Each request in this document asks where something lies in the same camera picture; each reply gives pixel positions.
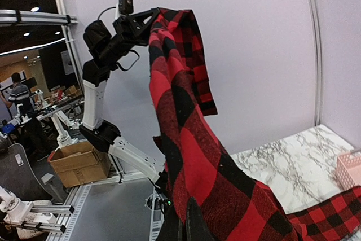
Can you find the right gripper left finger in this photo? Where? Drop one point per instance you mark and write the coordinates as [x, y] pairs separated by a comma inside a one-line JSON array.
[[172, 229]]

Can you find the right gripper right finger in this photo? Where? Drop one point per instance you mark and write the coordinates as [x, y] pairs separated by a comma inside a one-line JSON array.
[[195, 225]]

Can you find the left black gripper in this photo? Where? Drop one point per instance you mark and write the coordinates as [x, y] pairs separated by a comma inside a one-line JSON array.
[[131, 30]]

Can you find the red black plaid shirt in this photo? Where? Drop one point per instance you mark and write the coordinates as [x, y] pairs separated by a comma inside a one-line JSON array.
[[233, 205]]

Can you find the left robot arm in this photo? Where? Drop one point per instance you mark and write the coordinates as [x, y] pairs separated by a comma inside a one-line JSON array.
[[99, 123]]

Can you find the cardboard box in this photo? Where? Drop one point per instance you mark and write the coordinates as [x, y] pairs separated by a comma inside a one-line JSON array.
[[79, 164]]

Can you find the person in striped shirt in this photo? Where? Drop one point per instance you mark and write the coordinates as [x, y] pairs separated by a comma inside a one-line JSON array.
[[20, 94]]

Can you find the pink plastic basket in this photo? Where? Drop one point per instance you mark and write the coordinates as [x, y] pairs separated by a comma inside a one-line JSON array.
[[348, 169]]

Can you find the grey office chair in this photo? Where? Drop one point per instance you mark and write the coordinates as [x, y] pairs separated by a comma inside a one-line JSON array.
[[37, 183]]

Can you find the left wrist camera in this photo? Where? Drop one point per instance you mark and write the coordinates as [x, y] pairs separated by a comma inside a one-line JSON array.
[[123, 8]]

